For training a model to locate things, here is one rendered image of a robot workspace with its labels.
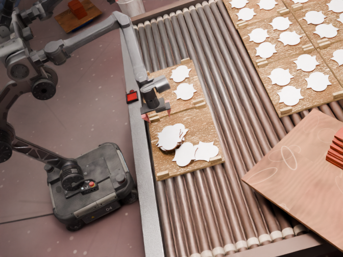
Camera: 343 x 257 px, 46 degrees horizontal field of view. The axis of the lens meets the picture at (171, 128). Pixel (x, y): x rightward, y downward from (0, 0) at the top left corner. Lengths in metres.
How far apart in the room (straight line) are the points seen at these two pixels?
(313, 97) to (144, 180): 0.96
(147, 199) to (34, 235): 1.60
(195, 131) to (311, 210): 0.77
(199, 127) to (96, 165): 1.23
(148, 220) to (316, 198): 0.75
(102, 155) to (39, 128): 1.13
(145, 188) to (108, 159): 1.19
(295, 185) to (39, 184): 2.49
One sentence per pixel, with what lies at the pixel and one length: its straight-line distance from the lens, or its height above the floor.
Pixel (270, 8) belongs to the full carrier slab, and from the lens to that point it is 2.85.
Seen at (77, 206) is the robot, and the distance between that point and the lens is 3.06.
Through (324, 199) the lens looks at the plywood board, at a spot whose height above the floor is 1.04.
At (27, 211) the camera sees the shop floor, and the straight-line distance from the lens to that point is 3.62.
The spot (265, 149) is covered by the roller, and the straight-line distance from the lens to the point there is 2.03.
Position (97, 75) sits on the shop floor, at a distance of 4.45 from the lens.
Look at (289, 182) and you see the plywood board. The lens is 1.77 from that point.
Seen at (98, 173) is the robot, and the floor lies 0.26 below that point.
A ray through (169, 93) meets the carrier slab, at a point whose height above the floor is 0.94.
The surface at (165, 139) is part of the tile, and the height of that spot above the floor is 1.00.
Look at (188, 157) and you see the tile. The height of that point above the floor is 0.95.
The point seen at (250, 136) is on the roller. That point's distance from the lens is 2.09.
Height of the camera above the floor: 2.51
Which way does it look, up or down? 45 degrees down
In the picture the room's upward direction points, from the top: 23 degrees counter-clockwise
